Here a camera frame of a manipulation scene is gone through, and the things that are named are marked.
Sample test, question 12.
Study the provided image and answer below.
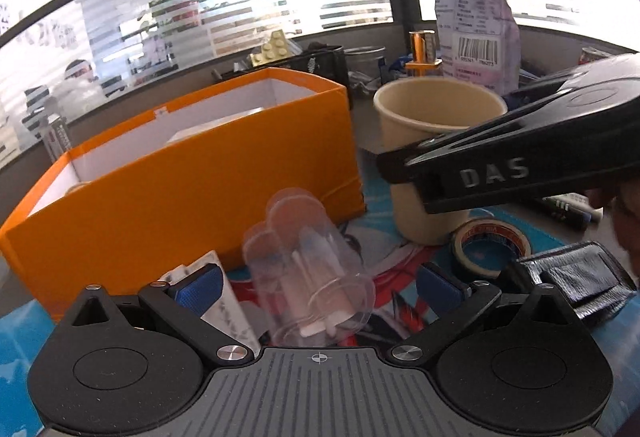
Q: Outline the white paper packet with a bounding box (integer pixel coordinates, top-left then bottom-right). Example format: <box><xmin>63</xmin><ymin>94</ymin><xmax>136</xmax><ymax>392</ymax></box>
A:
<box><xmin>159</xmin><ymin>249</ymin><xmax>261</xmax><ymax>355</ymax></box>

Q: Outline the gold bottle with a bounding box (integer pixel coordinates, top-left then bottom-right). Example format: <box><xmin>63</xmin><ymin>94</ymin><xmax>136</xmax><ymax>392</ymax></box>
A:
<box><xmin>405</xmin><ymin>30</ymin><xmax>444</xmax><ymax>79</ymax></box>

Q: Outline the blue printed mat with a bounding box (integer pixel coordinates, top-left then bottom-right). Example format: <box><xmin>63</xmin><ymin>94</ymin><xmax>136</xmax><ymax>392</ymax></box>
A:
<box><xmin>0</xmin><ymin>152</ymin><xmax>546</xmax><ymax>437</ymax></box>

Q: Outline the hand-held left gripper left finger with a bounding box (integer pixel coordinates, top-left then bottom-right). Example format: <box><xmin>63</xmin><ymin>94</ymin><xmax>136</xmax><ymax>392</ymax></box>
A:
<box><xmin>52</xmin><ymin>263</ymin><xmax>253</xmax><ymax>365</ymax></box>

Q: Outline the grey pen box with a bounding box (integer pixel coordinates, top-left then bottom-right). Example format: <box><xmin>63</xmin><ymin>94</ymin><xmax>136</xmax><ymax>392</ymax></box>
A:
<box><xmin>40</xmin><ymin>114</ymin><xmax>73</xmax><ymax>164</ymax></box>

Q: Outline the beige building block plate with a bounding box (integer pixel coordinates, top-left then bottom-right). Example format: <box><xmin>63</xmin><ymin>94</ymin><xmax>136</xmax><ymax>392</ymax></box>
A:
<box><xmin>250</xmin><ymin>30</ymin><xmax>293</xmax><ymax>66</ymax></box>

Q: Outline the orange cardboard box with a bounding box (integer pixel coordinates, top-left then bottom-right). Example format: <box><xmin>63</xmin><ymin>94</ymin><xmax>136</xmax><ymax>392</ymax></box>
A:
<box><xmin>0</xmin><ymin>67</ymin><xmax>367</xmax><ymax>318</ymax></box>

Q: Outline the drink can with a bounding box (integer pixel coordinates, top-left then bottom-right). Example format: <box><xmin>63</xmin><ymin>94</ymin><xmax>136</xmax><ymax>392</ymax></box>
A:
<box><xmin>579</xmin><ymin>46</ymin><xmax>618</xmax><ymax>68</ymax></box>

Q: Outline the black leather wallet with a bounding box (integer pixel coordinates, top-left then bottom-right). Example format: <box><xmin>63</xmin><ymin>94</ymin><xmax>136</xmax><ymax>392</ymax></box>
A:
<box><xmin>500</xmin><ymin>241</ymin><xmax>638</xmax><ymax>320</ymax></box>

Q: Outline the white spout pouch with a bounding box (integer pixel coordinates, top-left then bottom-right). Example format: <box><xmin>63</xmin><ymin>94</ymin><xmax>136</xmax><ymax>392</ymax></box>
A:
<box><xmin>426</xmin><ymin>0</ymin><xmax>523</xmax><ymax>95</ymax></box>

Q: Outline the tape roll with red label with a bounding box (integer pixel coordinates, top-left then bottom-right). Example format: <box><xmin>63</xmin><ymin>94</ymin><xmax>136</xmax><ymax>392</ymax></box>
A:
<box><xmin>451</xmin><ymin>217</ymin><xmax>532</xmax><ymax>279</ymax></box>

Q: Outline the black box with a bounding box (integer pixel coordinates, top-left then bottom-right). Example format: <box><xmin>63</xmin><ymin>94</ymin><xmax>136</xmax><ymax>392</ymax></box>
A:
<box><xmin>287</xmin><ymin>45</ymin><xmax>353</xmax><ymax>110</ymax></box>

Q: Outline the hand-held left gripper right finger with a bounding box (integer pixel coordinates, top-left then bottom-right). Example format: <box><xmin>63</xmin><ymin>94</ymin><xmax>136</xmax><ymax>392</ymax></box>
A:
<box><xmin>387</xmin><ymin>261</ymin><xmax>588</xmax><ymax>364</ymax></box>

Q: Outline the clear plastic cup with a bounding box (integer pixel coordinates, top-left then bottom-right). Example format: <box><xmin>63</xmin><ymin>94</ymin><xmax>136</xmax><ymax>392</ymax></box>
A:
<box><xmin>242</xmin><ymin>187</ymin><xmax>376</xmax><ymax>348</ymax></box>

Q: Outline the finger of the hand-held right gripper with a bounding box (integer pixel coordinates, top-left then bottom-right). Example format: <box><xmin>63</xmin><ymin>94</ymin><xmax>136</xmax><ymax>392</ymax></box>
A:
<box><xmin>376</xmin><ymin>88</ymin><xmax>568</xmax><ymax>187</ymax></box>

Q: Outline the person's right hand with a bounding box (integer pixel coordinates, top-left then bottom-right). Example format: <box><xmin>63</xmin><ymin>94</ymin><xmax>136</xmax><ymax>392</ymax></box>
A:
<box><xmin>587</xmin><ymin>176</ymin><xmax>640</xmax><ymax>278</ymax></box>

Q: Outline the round metal tin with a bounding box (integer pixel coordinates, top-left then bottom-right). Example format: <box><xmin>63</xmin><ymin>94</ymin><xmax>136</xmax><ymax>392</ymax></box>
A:
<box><xmin>345</xmin><ymin>46</ymin><xmax>387</xmax><ymax>69</ymax></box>

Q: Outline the beige paper cup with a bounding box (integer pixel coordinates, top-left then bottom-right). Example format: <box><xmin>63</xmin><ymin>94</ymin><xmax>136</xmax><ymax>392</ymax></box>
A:
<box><xmin>372</xmin><ymin>77</ymin><xmax>510</xmax><ymax>246</ymax></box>

